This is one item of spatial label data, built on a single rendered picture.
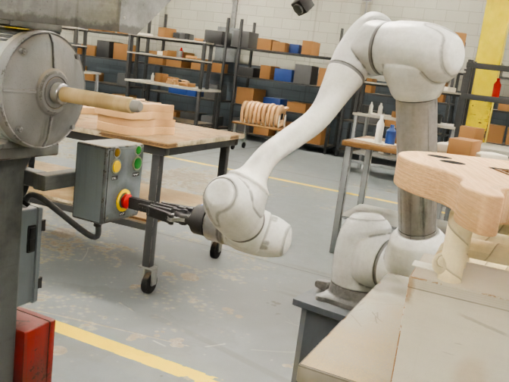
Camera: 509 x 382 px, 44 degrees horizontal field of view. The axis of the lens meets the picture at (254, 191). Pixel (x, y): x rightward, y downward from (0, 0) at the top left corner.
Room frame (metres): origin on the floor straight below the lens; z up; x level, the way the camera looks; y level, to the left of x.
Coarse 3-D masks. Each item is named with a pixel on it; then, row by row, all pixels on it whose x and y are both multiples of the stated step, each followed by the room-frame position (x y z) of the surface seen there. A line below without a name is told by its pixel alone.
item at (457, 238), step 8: (448, 224) 0.83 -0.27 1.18; (456, 224) 0.82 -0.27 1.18; (448, 232) 0.83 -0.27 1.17; (456, 232) 0.82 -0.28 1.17; (464, 232) 0.82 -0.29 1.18; (448, 240) 0.83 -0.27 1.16; (456, 240) 0.82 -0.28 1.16; (464, 240) 0.82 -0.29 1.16; (448, 248) 0.83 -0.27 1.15; (456, 248) 0.82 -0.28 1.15; (464, 248) 0.82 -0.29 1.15; (448, 256) 0.82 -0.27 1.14; (456, 256) 0.82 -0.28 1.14; (464, 256) 0.82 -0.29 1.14; (448, 264) 0.82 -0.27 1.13; (456, 264) 0.82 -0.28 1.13; (448, 272) 0.82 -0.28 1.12; (456, 272) 0.82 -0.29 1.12; (448, 280) 0.82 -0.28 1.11; (456, 280) 0.82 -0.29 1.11
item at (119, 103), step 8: (64, 88) 1.33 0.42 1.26; (72, 88) 1.33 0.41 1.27; (64, 96) 1.32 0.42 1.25; (72, 96) 1.31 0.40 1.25; (80, 96) 1.30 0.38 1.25; (88, 96) 1.30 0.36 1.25; (96, 96) 1.29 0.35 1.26; (104, 96) 1.28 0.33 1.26; (112, 96) 1.28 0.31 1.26; (120, 96) 1.27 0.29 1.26; (80, 104) 1.31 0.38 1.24; (88, 104) 1.30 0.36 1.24; (96, 104) 1.29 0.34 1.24; (104, 104) 1.28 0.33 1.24; (112, 104) 1.27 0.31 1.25; (120, 104) 1.26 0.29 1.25; (128, 104) 1.25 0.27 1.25; (128, 112) 1.26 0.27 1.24
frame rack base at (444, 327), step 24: (408, 288) 0.83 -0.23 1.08; (432, 288) 0.82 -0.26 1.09; (456, 288) 0.81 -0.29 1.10; (480, 288) 0.81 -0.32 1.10; (504, 288) 0.83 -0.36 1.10; (408, 312) 0.83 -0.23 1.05; (432, 312) 0.82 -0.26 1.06; (456, 312) 0.80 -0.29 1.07; (480, 312) 0.79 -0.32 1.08; (504, 312) 0.78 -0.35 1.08; (408, 336) 0.83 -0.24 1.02; (432, 336) 0.81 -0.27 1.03; (456, 336) 0.80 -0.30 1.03; (480, 336) 0.79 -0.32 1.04; (504, 336) 0.78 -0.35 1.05; (408, 360) 0.82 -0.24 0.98; (432, 360) 0.81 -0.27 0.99; (456, 360) 0.80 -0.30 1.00; (480, 360) 0.79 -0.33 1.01; (504, 360) 0.78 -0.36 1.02
